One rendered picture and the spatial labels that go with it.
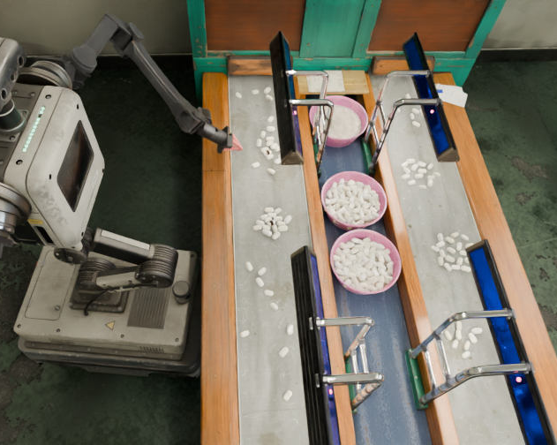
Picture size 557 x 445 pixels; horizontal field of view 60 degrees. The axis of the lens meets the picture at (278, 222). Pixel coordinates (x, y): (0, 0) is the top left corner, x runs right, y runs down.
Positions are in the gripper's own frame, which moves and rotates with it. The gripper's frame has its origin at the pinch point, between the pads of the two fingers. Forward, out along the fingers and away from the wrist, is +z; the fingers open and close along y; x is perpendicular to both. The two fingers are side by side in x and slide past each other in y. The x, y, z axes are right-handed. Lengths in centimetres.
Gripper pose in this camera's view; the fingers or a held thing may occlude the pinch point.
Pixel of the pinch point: (240, 148)
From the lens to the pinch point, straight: 198.5
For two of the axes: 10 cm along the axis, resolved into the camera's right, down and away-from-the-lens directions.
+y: -0.5, -8.5, 5.2
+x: -6.8, 4.1, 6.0
